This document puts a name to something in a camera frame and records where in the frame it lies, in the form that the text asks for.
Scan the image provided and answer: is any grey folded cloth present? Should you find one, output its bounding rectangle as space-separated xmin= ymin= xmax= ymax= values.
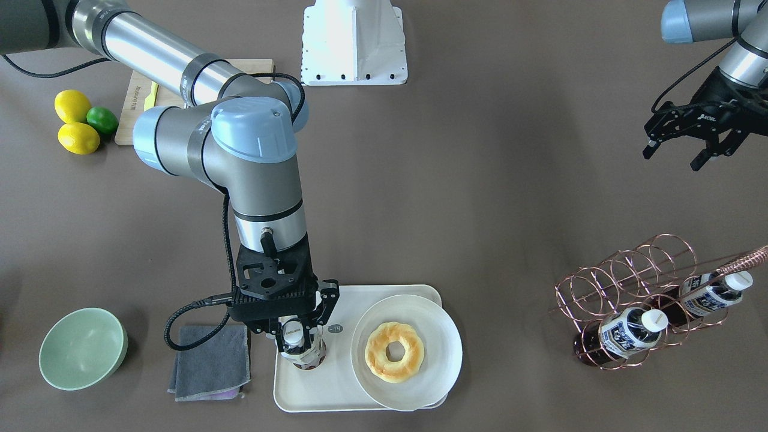
xmin=168 ymin=325 xmax=251 ymax=402

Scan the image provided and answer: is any tea bottle with white cap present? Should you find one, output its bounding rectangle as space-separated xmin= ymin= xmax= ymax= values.
xmin=280 ymin=317 xmax=326 ymax=371

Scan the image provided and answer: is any yellow plastic knife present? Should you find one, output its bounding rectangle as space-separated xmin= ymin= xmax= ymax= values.
xmin=143 ymin=81 xmax=159 ymax=111

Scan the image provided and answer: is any copper wire bottle rack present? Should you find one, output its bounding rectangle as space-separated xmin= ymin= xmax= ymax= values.
xmin=554 ymin=233 xmax=766 ymax=369

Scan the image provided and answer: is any tea bottle in rack front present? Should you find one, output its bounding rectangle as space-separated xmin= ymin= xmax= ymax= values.
xmin=574 ymin=307 xmax=668 ymax=367

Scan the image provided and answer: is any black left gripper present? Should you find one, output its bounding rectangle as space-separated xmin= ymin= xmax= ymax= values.
xmin=642 ymin=68 xmax=767 ymax=172

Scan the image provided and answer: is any wooden cutting board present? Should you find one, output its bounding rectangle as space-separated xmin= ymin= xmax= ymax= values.
xmin=113 ymin=58 xmax=275 ymax=146

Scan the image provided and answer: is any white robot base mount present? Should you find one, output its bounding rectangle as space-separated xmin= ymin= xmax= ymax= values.
xmin=300 ymin=1 xmax=409 ymax=86

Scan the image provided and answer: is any yellow lemon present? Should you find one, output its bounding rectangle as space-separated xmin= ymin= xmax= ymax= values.
xmin=54 ymin=89 xmax=92 ymax=124
xmin=58 ymin=122 xmax=101 ymax=155

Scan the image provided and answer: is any white round plate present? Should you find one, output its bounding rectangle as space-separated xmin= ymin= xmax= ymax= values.
xmin=351 ymin=295 xmax=463 ymax=411

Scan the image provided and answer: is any yellow lemon lower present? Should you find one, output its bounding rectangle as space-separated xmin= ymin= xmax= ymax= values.
xmin=58 ymin=122 xmax=101 ymax=155

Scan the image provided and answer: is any green lime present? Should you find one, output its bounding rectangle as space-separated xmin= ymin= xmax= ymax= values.
xmin=86 ymin=106 xmax=119 ymax=135

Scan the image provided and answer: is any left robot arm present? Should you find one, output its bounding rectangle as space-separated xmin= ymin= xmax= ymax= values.
xmin=643 ymin=1 xmax=767 ymax=170

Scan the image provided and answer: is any cream rectangular tray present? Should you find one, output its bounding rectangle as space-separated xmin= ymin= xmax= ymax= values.
xmin=272 ymin=284 xmax=442 ymax=413

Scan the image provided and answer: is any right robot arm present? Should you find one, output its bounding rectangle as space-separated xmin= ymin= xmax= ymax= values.
xmin=2 ymin=1 xmax=340 ymax=360

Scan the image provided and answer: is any glazed donut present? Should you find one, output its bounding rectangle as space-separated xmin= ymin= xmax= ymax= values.
xmin=364 ymin=322 xmax=425 ymax=383

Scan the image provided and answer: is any green bowl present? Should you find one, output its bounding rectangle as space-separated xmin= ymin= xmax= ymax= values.
xmin=38 ymin=307 xmax=128 ymax=391

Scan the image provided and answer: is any tea bottle in rack rear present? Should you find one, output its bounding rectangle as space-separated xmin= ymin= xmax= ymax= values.
xmin=660 ymin=271 xmax=754 ymax=328

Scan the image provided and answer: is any yellow lemon upper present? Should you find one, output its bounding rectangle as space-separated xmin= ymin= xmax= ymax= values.
xmin=54 ymin=89 xmax=92 ymax=124

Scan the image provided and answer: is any tea bottle in rack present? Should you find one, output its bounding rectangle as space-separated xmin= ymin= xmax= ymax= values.
xmin=660 ymin=271 xmax=754 ymax=328
xmin=574 ymin=307 xmax=668 ymax=367

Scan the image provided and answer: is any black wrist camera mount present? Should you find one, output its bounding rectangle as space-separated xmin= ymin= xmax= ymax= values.
xmin=228 ymin=245 xmax=317 ymax=332

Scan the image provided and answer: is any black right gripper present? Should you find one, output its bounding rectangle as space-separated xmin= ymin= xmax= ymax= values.
xmin=264 ymin=233 xmax=340 ymax=353

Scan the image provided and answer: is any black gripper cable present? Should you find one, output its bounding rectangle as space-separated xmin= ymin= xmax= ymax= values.
xmin=164 ymin=192 xmax=241 ymax=352

